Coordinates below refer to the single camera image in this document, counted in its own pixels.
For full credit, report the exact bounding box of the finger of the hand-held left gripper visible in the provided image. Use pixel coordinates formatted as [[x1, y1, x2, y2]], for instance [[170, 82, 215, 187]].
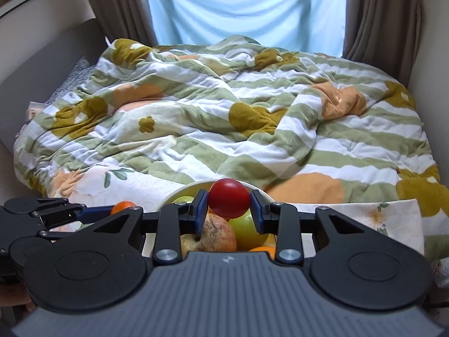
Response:
[[33, 198, 113, 219], [38, 217, 92, 242]]

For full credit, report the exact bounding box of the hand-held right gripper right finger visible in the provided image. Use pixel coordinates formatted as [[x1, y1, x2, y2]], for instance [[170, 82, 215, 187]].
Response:
[[250, 190, 369, 265]]

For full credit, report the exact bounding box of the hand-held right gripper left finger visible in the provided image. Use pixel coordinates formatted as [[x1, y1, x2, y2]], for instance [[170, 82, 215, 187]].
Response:
[[82, 189, 208, 264]]

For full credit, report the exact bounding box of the pale yellow-red apple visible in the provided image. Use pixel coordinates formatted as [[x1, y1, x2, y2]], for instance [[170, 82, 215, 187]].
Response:
[[180, 213, 238, 252]]

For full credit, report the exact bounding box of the tangerine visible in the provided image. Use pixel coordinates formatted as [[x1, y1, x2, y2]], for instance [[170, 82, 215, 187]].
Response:
[[110, 201, 137, 217]]

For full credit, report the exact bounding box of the cream ceramic bowl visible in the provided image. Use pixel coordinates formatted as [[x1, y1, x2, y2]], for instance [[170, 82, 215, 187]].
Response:
[[152, 179, 280, 257]]

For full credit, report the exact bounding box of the red tomato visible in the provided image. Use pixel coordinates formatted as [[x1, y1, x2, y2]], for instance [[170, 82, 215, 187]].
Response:
[[208, 179, 250, 219]]

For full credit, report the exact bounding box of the large orange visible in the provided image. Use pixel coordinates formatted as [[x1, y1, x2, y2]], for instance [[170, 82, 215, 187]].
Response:
[[249, 244, 277, 258]]

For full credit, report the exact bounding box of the green striped floral blanket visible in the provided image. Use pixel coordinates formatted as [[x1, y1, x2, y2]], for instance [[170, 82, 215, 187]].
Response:
[[13, 35, 441, 215]]

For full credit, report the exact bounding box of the small pink box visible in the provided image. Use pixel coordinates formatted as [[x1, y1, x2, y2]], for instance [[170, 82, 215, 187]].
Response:
[[28, 102, 47, 120]]

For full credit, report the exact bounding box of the blue patterned pillow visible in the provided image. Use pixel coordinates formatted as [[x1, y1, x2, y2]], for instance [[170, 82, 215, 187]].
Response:
[[45, 56, 98, 103]]

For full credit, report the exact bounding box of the grey headboard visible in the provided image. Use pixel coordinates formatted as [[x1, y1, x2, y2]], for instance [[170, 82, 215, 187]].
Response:
[[0, 17, 106, 150]]

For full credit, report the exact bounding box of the light blue sheer curtain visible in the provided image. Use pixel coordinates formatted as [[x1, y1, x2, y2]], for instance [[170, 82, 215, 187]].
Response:
[[142, 0, 349, 57]]

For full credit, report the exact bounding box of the brown curtain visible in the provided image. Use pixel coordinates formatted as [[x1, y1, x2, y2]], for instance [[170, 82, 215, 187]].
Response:
[[81, 0, 157, 47], [342, 0, 422, 85]]

